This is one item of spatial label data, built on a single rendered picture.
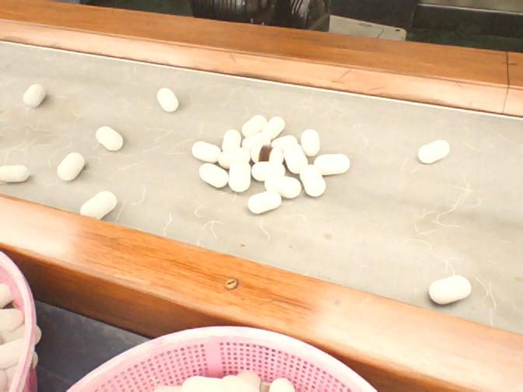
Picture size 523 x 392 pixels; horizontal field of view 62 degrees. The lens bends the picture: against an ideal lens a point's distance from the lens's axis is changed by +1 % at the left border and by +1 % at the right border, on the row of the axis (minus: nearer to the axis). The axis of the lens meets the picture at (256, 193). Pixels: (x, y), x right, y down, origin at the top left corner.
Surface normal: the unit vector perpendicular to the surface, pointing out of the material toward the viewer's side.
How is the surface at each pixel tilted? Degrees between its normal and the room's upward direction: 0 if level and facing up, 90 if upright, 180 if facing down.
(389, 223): 0
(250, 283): 0
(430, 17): 90
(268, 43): 0
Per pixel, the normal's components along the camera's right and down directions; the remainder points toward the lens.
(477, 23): -0.37, 0.67
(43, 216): -0.05, -0.70
